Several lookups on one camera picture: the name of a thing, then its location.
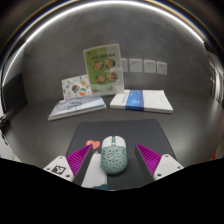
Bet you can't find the row of white wall switches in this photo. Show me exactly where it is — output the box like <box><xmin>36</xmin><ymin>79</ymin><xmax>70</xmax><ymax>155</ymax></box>
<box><xmin>120</xmin><ymin>58</ymin><xmax>169</xmax><ymax>76</ymax></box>

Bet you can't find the black mouse pad with heart print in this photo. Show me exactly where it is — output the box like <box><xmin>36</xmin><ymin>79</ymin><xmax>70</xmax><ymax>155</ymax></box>
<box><xmin>65</xmin><ymin>118</ymin><xmax>178</xmax><ymax>191</ymax></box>

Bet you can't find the white ceiling light strip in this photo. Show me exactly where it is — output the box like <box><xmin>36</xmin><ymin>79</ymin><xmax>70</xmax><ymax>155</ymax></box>
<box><xmin>1</xmin><ymin>0</ymin><xmax>208</xmax><ymax>88</ymax></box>

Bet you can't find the green upright food flyer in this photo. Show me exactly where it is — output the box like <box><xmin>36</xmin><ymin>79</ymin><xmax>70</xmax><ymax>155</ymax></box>
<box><xmin>82</xmin><ymin>43</ymin><xmax>125</xmax><ymax>98</ymax></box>

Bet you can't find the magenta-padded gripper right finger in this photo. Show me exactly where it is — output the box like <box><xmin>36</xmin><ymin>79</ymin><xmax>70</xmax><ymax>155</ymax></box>
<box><xmin>134</xmin><ymin>143</ymin><xmax>185</xmax><ymax>184</ymax></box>

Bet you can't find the grey and white magazine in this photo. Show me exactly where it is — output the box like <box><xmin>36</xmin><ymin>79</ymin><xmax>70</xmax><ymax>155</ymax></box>
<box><xmin>47</xmin><ymin>95</ymin><xmax>108</xmax><ymax>122</ymax></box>

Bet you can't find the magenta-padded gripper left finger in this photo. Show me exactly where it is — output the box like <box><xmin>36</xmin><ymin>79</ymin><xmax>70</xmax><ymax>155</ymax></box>
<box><xmin>43</xmin><ymin>143</ymin><xmax>96</xmax><ymax>187</ymax></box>

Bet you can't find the white card with colourful stickers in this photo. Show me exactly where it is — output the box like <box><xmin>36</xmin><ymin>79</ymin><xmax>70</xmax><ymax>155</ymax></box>
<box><xmin>61</xmin><ymin>74</ymin><xmax>93</xmax><ymax>102</ymax></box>

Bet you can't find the white and green computer mouse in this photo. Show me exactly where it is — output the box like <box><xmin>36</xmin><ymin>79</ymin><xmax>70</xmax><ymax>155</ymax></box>
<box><xmin>100</xmin><ymin>135</ymin><xmax>129</xmax><ymax>176</ymax></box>

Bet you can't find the black bag with strap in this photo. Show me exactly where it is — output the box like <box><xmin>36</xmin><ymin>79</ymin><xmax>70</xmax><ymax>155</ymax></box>
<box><xmin>0</xmin><ymin>111</ymin><xmax>9</xmax><ymax>146</ymax></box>

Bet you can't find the white booklet with blue band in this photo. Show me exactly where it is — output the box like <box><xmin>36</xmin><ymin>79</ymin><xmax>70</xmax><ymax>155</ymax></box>
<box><xmin>109</xmin><ymin>89</ymin><xmax>174</xmax><ymax>115</ymax></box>

